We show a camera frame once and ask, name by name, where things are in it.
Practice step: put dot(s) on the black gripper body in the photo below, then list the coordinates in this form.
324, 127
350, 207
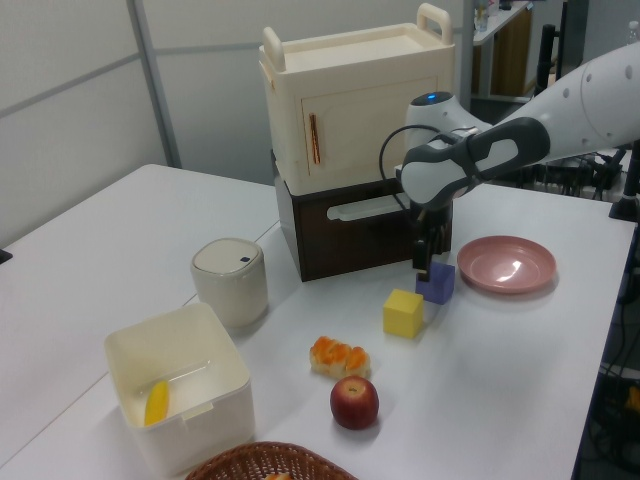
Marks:
432, 215

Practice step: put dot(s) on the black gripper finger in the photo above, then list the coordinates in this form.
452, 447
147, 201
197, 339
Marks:
443, 239
423, 257

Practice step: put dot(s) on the purple cube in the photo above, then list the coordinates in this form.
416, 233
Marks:
440, 285

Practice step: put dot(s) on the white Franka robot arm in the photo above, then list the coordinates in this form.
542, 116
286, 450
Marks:
575, 110

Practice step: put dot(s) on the yellow cube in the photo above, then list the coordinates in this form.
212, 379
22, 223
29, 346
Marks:
402, 315

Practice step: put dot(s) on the pink plate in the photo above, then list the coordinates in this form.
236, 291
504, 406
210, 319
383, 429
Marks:
505, 265

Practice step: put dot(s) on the dark brown drawer base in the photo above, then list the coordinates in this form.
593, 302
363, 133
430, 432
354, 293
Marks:
350, 245

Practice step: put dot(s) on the orange glazed bread loaf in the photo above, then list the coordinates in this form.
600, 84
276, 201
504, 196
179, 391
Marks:
340, 357

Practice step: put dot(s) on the cream toy cabinet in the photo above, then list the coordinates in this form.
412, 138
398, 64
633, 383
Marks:
350, 90

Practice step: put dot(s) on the red apple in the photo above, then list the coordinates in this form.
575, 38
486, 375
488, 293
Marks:
354, 404

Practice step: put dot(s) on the wooden background desk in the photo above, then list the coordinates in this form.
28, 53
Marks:
505, 55

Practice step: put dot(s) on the cream lidded canister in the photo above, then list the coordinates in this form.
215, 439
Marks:
230, 290

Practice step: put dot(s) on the black monitor pole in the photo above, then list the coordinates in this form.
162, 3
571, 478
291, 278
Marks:
547, 50

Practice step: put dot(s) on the brown wicker basket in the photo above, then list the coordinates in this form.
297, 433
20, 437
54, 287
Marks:
270, 457

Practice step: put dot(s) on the striped bread roll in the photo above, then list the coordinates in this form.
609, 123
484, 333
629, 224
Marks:
277, 476

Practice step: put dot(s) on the cream open plastic box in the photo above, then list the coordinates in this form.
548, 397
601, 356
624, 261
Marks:
210, 425

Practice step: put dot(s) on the yellow banana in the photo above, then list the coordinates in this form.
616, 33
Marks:
157, 404

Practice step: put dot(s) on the black camera stand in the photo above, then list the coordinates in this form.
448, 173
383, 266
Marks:
627, 200

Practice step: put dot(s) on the grey partition post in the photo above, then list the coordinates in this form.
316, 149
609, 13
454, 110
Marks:
157, 85

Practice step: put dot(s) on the small black table mount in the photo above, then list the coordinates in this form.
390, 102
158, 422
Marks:
5, 256

